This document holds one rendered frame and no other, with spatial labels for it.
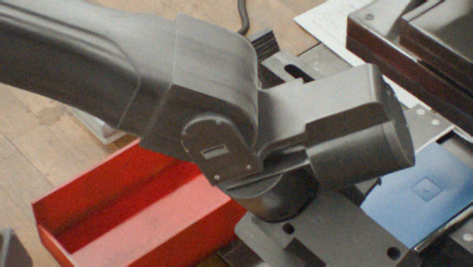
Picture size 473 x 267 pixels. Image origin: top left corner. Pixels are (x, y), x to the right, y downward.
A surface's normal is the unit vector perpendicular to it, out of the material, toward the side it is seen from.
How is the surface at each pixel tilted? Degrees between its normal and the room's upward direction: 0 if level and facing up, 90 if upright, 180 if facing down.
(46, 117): 0
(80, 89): 90
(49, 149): 0
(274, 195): 99
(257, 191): 31
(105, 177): 90
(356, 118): 90
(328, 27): 2
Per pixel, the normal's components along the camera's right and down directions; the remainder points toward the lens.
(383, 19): -0.04, -0.71
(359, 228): -0.40, -0.36
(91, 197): 0.64, 0.53
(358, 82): -0.44, -0.64
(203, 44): 0.40, -0.65
